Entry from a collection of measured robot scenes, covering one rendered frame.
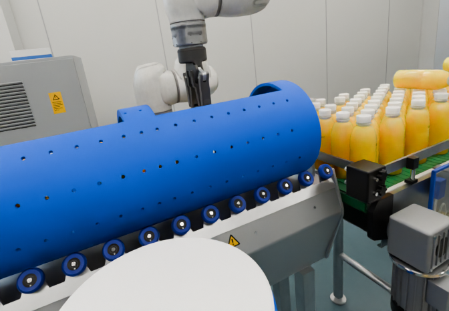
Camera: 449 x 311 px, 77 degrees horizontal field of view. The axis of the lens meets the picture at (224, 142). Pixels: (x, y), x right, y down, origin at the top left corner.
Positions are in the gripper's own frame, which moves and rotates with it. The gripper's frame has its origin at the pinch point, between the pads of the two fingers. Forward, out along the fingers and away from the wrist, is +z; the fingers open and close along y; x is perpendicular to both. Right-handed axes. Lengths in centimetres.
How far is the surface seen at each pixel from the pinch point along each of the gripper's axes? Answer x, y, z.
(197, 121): -6.8, 15.4, -4.3
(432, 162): 71, 23, 25
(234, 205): -0.7, 16.3, 18.4
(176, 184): -14.9, 19.6, 6.9
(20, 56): -60, -172, -33
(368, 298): 82, -6, 115
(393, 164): 45, 26, 18
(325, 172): 29.6, 16.4, 18.5
